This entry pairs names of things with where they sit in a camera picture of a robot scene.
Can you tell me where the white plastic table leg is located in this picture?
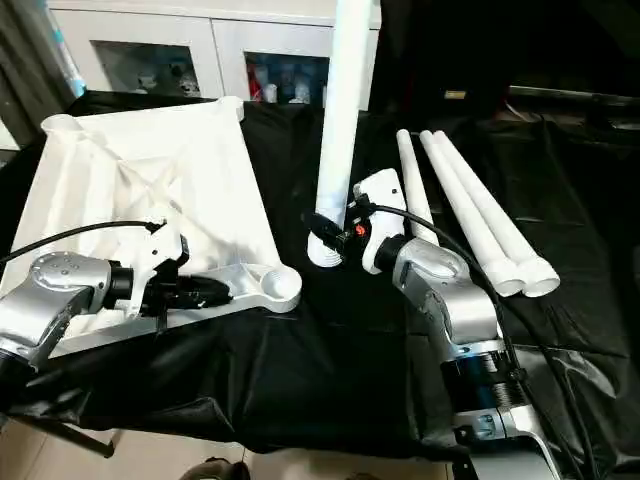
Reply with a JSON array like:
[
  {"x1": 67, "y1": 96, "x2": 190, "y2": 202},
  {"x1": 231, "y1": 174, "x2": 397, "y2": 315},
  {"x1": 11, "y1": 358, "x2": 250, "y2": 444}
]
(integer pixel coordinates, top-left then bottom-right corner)
[
  {"x1": 305, "y1": 0, "x2": 382, "y2": 270},
  {"x1": 396, "y1": 128, "x2": 442, "y2": 247},
  {"x1": 418, "y1": 129, "x2": 532, "y2": 301},
  {"x1": 432, "y1": 130, "x2": 560, "y2": 300}
]

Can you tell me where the white plastic table top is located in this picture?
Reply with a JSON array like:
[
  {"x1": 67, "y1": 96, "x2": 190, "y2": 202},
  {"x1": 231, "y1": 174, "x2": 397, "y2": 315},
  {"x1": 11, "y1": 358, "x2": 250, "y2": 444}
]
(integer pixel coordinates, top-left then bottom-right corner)
[{"x1": 9, "y1": 97, "x2": 304, "y2": 359}]

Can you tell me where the black work surface mat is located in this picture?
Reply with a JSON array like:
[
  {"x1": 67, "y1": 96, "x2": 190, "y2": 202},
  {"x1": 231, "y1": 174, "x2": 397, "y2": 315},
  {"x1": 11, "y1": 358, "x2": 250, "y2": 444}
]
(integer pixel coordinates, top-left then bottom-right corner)
[{"x1": 0, "y1": 94, "x2": 640, "y2": 466}]

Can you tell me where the white glass door cabinet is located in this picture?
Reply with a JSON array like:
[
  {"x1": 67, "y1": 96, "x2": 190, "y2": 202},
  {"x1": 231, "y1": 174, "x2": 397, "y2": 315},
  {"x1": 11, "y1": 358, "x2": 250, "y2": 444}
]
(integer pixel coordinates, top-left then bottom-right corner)
[{"x1": 47, "y1": 0, "x2": 384, "y2": 104}]

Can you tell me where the white teal patterned roll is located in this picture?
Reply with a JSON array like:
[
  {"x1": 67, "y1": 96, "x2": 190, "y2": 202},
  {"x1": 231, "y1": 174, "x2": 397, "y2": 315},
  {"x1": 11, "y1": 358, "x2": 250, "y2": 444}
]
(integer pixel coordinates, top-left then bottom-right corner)
[{"x1": 43, "y1": 0, "x2": 87, "y2": 99}]

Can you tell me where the grey curtain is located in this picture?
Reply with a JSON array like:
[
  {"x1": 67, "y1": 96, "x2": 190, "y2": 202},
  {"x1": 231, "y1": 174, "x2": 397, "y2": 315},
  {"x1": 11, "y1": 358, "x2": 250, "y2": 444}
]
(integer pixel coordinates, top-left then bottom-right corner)
[{"x1": 0, "y1": 0, "x2": 61, "y2": 151}]

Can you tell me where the grey metal bar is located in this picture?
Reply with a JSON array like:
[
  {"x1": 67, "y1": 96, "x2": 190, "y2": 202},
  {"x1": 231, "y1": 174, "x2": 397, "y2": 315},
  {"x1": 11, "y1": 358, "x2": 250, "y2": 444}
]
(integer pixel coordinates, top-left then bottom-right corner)
[{"x1": 508, "y1": 84, "x2": 640, "y2": 107}]

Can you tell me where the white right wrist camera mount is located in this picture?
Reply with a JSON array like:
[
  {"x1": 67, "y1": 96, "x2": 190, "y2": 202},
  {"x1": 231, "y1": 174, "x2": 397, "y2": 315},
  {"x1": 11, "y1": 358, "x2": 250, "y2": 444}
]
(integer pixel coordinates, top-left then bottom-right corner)
[{"x1": 352, "y1": 168, "x2": 407, "y2": 275}]

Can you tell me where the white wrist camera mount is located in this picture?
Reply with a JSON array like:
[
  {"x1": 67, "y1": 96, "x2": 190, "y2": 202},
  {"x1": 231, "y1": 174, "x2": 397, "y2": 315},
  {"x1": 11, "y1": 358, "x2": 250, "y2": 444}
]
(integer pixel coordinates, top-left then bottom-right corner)
[
  {"x1": 107, "y1": 219, "x2": 190, "y2": 321},
  {"x1": 352, "y1": 168, "x2": 407, "y2": 275}
]

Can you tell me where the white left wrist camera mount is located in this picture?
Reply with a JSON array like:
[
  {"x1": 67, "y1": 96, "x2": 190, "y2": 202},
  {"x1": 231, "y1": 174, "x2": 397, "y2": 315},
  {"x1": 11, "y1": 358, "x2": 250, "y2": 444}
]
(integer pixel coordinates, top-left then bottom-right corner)
[{"x1": 107, "y1": 219, "x2": 190, "y2": 321}]

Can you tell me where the black left wrist camera cable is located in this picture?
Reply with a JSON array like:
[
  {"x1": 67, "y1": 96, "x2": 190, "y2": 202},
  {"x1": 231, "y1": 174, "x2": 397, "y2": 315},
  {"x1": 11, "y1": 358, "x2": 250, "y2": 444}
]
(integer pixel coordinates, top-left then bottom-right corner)
[{"x1": 0, "y1": 219, "x2": 167, "y2": 264}]

